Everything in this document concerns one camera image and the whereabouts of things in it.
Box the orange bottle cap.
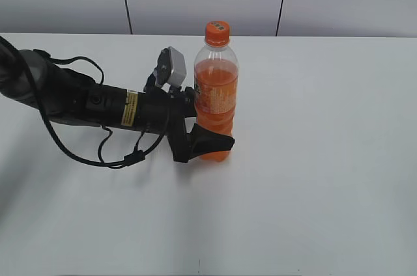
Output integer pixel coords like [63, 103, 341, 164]
[205, 21, 230, 48]

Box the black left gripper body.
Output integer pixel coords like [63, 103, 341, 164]
[143, 87, 196, 163]

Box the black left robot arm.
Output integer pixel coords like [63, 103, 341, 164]
[1, 39, 235, 163]

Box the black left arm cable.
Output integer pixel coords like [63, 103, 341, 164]
[0, 35, 171, 170]

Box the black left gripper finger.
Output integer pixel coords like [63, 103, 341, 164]
[190, 124, 235, 159]

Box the orange soda plastic bottle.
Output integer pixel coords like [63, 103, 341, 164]
[194, 21, 240, 162]

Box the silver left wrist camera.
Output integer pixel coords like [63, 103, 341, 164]
[153, 46, 187, 88]

